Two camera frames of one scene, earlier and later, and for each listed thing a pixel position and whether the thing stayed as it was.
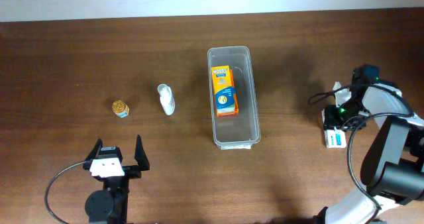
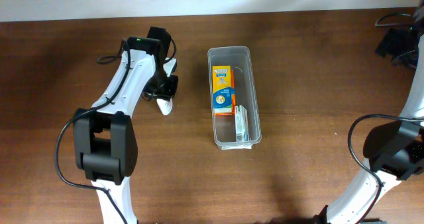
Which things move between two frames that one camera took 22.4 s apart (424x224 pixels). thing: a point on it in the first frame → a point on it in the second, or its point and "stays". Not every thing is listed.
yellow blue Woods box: (224, 90) stays
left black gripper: (133, 171) → (167, 93)
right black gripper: (330, 120) → (390, 43)
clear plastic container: (240, 130) stays
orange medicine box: (236, 109) stays
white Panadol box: (334, 138) → (241, 123)
